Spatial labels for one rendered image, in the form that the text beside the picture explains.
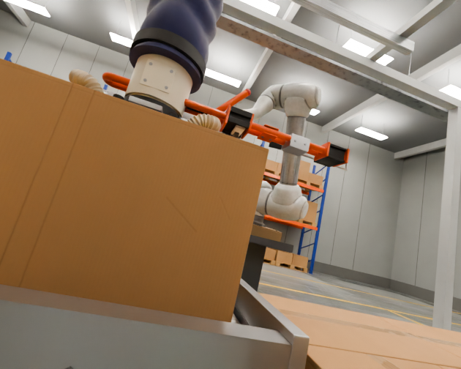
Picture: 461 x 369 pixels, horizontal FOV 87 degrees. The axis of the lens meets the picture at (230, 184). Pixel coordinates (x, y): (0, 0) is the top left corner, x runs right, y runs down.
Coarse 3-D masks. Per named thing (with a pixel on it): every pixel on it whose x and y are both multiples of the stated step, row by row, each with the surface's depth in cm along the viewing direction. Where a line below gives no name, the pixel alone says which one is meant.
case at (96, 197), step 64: (0, 64) 45; (0, 128) 44; (64, 128) 46; (128, 128) 49; (192, 128) 53; (0, 192) 43; (64, 192) 45; (128, 192) 48; (192, 192) 51; (256, 192) 55; (0, 256) 41; (64, 256) 44; (128, 256) 46; (192, 256) 50
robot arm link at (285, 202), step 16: (288, 96) 128; (304, 96) 123; (320, 96) 126; (288, 112) 130; (304, 112) 127; (288, 128) 132; (304, 128) 132; (288, 160) 133; (288, 176) 135; (272, 192) 144; (288, 192) 133; (272, 208) 139; (288, 208) 133; (304, 208) 133
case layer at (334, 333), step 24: (288, 312) 75; (312, 312) 83; (336, 312) 91; (312, 336) 59; (336, 336) 63; (360, 336) 69; (384, 336) 75; (408, 336) 82; (432, 336) 91; (456, 336) 101; (312, 360) 47; (336, 360) 49; (360, 360) 52; (384, 360) 55; (408, 360) 60; (432, 360) 63; (456, 360) 68
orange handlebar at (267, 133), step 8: (104, 72) 68; (112, 72) 68; (104, 80) 69; (112, 80) 68; (120, 80) 68; (128, 80) 68; (120, 88) 72; (184, 104) 72; (192, 104) 72; (200, 104) 73; (192, 112) 76; (208, 112) 73; (216, 112) 73; (224, 112) 74; (256, 128) 76; (264, 128) 76; (272, 128) 78; (264, 136) 79; (272, 136) 77; (280, 136) 78; (288, 136) 78; (312, 144) 80; (312, 152) 84; (320, 152) 82
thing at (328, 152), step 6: (324, 144) 82; (330, 144) 81; (330, 150) 81; (336, 150) 82; (342, 150) 82; (348, 150) 82; (318, 156) 84; (324, 156) 80; (330, 156) 80; (336, 156) 81; (342, 156) 82; (348, 156) 81; (318, 162) 86; (324, 162) 85; (330, 162) 84; (336, 162) 82; (342, 162) 81
